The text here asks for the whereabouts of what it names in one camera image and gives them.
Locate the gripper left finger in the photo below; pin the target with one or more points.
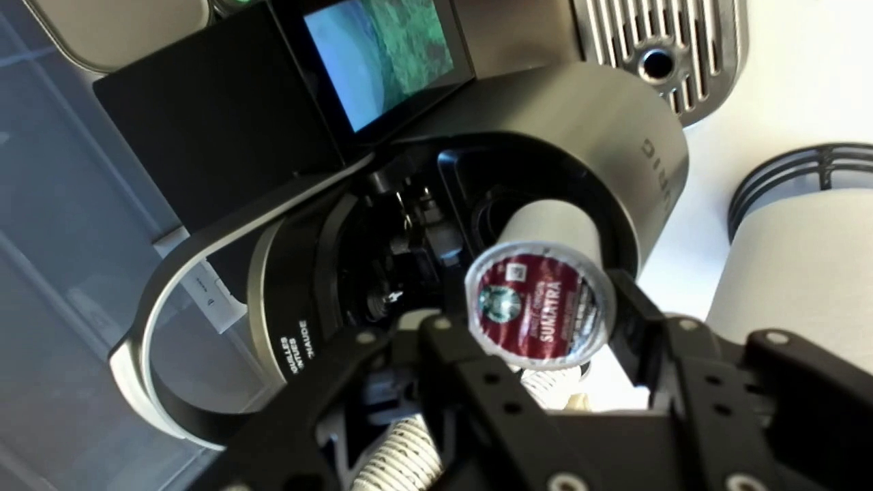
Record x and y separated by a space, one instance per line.
286 436

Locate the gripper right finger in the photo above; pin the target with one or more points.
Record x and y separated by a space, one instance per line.
736 409

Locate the coffee pod with red foil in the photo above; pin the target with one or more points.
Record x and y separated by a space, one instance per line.
539 307

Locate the black and silver coffeemaker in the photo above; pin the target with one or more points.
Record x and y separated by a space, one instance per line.
580 123

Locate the white ribbed object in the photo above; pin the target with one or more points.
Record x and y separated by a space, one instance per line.
402 453

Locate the white paper towel roll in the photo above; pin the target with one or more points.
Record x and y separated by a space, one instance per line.
798 273

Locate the silver slotted drip tray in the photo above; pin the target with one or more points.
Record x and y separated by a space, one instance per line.
655 41

